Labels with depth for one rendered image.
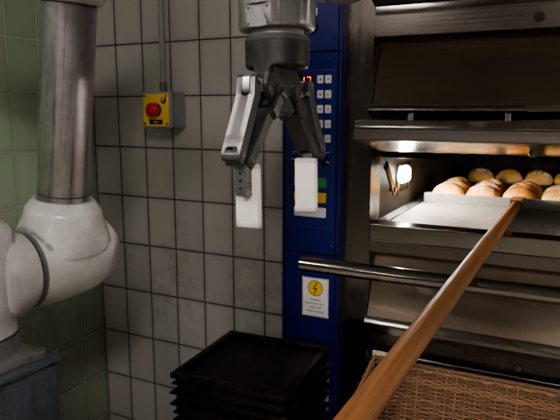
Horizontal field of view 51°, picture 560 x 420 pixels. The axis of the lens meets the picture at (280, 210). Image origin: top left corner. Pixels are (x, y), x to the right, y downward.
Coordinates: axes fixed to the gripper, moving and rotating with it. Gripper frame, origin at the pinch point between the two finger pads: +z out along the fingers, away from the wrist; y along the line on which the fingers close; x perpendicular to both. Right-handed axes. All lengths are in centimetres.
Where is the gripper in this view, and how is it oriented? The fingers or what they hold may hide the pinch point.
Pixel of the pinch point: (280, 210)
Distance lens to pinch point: 70.8
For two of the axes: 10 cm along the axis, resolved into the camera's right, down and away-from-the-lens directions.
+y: -5.0, 1.3, -8.5
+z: 0.2, 9.9, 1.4
